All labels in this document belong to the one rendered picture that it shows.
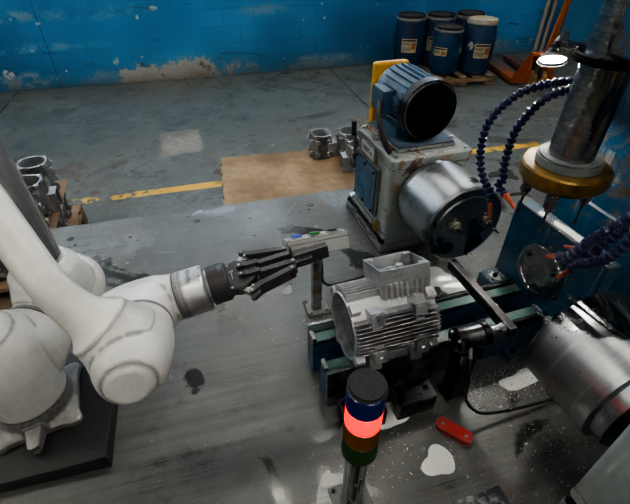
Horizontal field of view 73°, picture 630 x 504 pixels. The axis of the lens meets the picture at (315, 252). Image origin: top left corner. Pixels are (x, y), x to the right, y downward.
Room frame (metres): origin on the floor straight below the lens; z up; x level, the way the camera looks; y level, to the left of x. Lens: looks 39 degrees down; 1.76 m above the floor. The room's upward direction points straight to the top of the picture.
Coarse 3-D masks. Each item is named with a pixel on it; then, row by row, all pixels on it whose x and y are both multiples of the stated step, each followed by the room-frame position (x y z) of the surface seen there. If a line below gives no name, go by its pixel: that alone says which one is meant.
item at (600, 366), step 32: (544, 320) 0.63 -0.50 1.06; (576, 320) 0.56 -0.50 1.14; (608, 320) 0.54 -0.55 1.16; (544, 352) 0.54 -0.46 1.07; (576, 352) 0.51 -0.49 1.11; (608, 352) 0.48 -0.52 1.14; (544, 384) 0.52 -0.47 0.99; (576, 384) 0.46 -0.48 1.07; (608, 384) 0.44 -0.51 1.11; (576, 416) 0.44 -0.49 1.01; (608, 416) 0.40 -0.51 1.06
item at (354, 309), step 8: (424, 288) 0.69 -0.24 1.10; (432, 288) 0.69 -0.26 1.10; (424, 296) 0.68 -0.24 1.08; (432, 296) 0.67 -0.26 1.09; (352, 304) 0.64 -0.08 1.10; (352, 312) 0.62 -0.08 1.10; (360, 312) 0.62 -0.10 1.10; (336, 336) 0.70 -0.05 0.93; (432, 344) 0.63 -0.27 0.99; (360, 360) 0.58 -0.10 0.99
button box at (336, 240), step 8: (320, 232) 0.96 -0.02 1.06; (328, 232) 0.94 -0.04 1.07; (336, 232) 0.93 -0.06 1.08; (344, 232) 0.93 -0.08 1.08; (288, 240) 0.90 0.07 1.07; (296, 240) 0.89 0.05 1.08; (304, 240) 0.90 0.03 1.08; (312, 240) 0.90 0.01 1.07; (320, 240) 0.91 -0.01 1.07; (328, 240) 0.91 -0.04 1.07; (336, 240) 0.92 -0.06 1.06; (344, 240) 0.92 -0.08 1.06; (296, 248) 0.88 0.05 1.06; (328, 248) 0.90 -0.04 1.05; (336, 248) 0.90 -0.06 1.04; (344, 248) 0.91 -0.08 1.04
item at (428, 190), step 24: (432, 168) 1.14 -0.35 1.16; (456, 168) 1.13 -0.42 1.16; (408, 192) 1.12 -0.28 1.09; (432, 192) 1.05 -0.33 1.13; (456, 192) 1.01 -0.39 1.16; (480, 192) 1.02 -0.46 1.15; (408, 216) 1.08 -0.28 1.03; (432, 216) 0.99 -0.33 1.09; (456, 216) 1.00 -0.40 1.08; (480, 216) 1.02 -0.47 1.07; (432, 240) 0.99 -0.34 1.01; (456, 240) 1.01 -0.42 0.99; (480, 240) 1.03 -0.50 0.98
